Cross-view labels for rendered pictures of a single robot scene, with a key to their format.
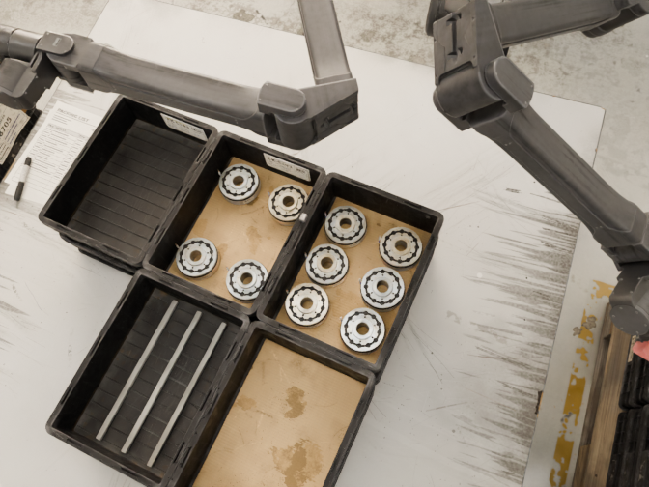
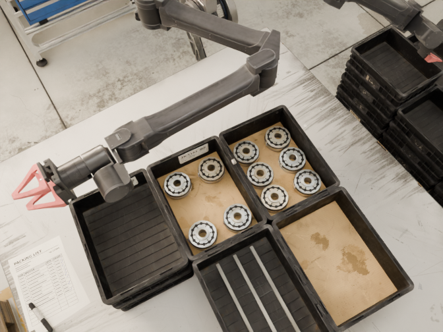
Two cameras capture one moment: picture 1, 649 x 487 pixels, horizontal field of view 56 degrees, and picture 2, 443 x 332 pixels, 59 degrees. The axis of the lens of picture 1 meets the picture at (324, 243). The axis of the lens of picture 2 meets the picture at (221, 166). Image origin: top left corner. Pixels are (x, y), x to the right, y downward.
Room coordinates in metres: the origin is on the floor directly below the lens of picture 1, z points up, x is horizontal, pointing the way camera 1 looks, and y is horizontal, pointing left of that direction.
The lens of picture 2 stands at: (0.28, 0.62, 2.21)
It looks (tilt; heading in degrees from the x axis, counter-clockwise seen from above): 63 degrees down; 302
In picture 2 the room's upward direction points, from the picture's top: 4 degrees counter-clockwise
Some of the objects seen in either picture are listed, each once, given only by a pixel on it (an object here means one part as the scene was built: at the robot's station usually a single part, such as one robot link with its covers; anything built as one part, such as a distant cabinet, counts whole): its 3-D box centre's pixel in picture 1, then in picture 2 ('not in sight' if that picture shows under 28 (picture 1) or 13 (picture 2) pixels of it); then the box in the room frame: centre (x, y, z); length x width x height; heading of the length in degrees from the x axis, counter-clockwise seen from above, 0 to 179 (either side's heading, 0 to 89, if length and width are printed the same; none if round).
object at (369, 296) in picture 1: (382, 287); (292, 158); (0.41, -0.11, 0.86); 0.10 x 0.10 x 0.01
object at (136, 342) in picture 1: (158, 377); (259, 300); (0.30, 0.42, 0.87); 0.40 x 0.30 x 0.11; 145
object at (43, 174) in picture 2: not in sight; (37, 188); (0.80, 0.53, 1.47); 0.09 x 0.07 x 0.07; 62
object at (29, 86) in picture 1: (40, 75); (118, 167); (0.68, 0.40, 1.45); 0.12 x 0.11 x 0.09; 62
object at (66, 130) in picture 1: (59, 154); (45, 282); (1.04, 0.72, 0.70); 0.33 x 0.23 x 0.01; 151
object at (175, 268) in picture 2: (130, 175); (126, 232); (0.80, 0.44, 0.92); 0.40 x 0.30 x 0.02; 145
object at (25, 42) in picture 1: (31, 52); (98, 162); (0.73, 0.41, 1.45); 0.07 x 0.07 x 0.06; 62
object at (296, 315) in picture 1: (307, 303); (274, 197); (0.40, 0.07, 0.86); 0.10 x 0.10 x 0.01
